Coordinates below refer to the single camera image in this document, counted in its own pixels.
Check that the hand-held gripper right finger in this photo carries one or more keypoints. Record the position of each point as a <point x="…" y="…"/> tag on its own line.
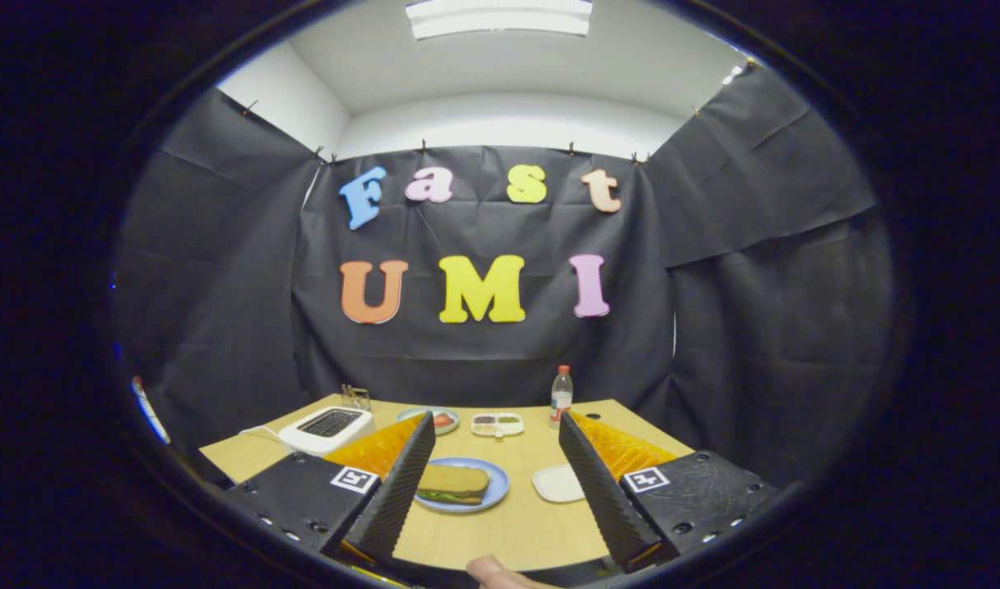
<point x="602" y="499"/>

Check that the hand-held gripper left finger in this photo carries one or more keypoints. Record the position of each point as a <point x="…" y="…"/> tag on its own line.
<point x="397" y="491"/>

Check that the green lettuce leaf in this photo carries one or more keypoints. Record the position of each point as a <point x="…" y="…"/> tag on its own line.
<point x="446" y="496"/>

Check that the brown toasted bread slice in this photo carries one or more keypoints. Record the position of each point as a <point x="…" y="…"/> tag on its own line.
<point x="455" y="478"/>

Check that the white square plate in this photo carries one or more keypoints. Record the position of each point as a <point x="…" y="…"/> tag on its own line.
<point x="557" y="484"/>

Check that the pale green round plate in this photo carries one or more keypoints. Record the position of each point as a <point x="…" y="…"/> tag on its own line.
<point x="410" y="413"/>

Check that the red tomato slice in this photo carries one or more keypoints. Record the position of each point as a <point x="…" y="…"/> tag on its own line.
<point x="443" y="420"/>

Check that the white toaster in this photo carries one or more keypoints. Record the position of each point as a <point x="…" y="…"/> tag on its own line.
<point x="311" y="444"/>

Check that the blue round plate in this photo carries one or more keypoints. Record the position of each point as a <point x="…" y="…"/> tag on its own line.
<point x="500" y="487"/>

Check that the clear bottle with red cap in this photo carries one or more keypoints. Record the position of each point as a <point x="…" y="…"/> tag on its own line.
<point x="561" y="401"/>

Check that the white divided condiment dish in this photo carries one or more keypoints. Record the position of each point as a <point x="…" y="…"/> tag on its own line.
<point x="500" y="432"/>

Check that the black backdrop cloth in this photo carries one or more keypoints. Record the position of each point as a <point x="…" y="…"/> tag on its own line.
<point x="483" y="360"/>

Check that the small ceiling light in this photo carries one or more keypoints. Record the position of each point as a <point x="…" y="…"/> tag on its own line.
<point x="733" y="74"/>

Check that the long ceiling light panel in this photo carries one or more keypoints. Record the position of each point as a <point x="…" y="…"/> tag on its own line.
<point x="500" y="18"/>

